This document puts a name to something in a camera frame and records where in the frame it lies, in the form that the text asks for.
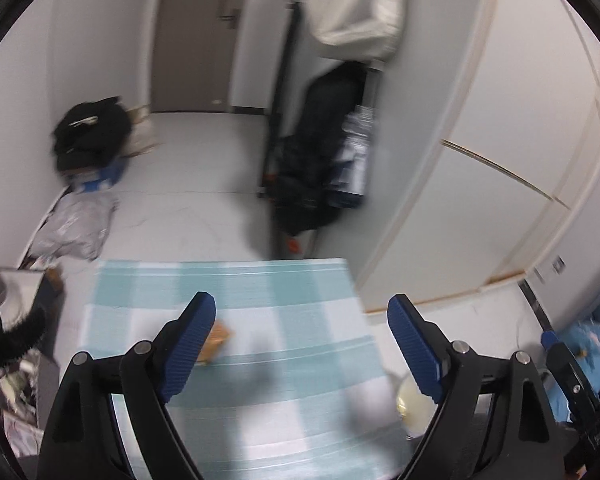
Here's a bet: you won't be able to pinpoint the white trash bin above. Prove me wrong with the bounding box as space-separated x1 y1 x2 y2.
396 374 437 439

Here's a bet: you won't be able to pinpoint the blue floral bedding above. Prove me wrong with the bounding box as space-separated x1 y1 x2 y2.
547 318 600 422

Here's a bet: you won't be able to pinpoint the teal plaid tablecloth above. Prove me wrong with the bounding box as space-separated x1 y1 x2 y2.
81 259 412 479

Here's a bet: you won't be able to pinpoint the cluttered side shelf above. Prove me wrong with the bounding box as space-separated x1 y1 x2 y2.
0 266 65 458

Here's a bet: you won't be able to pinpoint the blue cardboard box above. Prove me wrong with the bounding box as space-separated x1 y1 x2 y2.
66 157 128 193

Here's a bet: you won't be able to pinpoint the white wardrobe sliding doors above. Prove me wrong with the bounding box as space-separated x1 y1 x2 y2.
358 0 600 312

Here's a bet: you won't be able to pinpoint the black hanging coat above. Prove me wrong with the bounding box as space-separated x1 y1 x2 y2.
273 61 366 236

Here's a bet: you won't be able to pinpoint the beige tote bag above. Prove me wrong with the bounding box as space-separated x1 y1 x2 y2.
121 105 159 157

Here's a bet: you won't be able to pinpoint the grey brown door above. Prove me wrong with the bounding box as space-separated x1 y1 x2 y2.
150 0 245 113

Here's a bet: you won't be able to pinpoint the white hanging bag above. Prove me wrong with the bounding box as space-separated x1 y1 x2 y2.
301 0 406 63

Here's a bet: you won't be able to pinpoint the wall power socket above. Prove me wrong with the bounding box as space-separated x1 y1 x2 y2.
552 256 566 274

